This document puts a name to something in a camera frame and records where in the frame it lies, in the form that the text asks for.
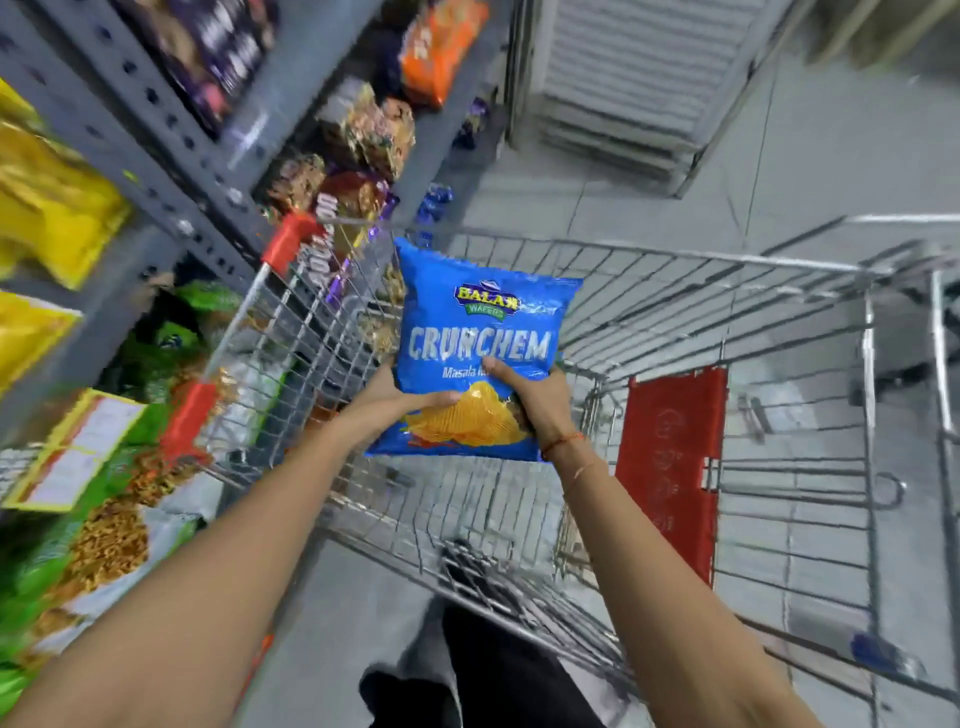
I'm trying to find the person's left hand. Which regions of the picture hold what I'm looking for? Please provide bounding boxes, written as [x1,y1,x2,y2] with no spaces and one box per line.
[333,360,462,456]

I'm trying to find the person's right hand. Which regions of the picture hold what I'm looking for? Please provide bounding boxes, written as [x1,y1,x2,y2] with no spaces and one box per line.
[483,358,585,456]

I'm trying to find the blue chips packet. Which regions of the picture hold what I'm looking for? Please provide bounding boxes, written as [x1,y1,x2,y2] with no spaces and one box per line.
[366,237,585,463]

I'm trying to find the person's left forearm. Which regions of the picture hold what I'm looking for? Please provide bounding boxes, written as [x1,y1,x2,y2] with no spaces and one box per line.
[0,421,370,728]

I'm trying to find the person's right forearm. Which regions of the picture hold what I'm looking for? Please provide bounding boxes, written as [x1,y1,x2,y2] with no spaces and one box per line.
[541,433,822,728]

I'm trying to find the red cart seat flap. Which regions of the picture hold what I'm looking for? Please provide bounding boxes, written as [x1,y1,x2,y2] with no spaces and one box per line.
[614,366,729,588]

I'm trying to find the small blue wrapped packets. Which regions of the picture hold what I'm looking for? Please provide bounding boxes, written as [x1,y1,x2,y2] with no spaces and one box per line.
[414,183,456,250]

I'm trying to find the red brown snack packet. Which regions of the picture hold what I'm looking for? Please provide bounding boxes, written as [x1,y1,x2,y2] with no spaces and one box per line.
[309,171,393,260]

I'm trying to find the dark brown snack packet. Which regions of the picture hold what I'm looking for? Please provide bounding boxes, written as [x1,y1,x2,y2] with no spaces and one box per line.
[264,153,328,220]

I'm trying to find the green snack packets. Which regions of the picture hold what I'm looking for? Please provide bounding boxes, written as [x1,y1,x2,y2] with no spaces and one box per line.
[112,279,245,402]

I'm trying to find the person's black trousers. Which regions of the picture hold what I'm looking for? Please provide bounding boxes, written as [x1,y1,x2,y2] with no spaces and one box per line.
[358,598,607,728]

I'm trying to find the brown patterned snack packet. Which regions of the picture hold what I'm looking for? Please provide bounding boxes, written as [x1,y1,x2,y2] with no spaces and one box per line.
[316,78,417,183]

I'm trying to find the grey metal shelf rack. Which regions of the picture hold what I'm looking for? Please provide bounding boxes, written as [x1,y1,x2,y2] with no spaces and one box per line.
[0,0,519,451]

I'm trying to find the white slatted rack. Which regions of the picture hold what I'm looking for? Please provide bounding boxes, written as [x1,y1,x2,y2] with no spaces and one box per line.
[504,0,798,201]

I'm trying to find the orange snack packets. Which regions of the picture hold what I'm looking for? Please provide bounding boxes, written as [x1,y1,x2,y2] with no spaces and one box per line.
[399,0,490,111]

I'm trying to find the yellow shelf price label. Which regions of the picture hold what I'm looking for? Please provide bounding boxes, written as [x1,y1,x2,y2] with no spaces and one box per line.
[2,388,149,514]

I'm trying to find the green white namkeen packets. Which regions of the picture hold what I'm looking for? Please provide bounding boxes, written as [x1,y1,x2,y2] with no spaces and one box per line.
[0,405,249,721]

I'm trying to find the dark purple snack packets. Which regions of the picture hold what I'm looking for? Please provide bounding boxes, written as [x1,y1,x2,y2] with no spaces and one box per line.
[131,0,280,138]

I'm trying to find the small yellow snack packet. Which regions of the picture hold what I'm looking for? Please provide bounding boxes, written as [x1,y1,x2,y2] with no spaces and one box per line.
[0,291,84,395]

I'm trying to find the large yellow snack packet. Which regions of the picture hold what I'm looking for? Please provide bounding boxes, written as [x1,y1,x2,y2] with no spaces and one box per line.
[0,78,133,292]

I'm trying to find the orange thread bracelet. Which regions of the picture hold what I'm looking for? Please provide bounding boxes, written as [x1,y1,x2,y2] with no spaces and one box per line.
[540,431,587,461]

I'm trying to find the metal wire shopping cart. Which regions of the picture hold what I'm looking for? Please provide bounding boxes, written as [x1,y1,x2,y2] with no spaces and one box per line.
[159,212,960,710]

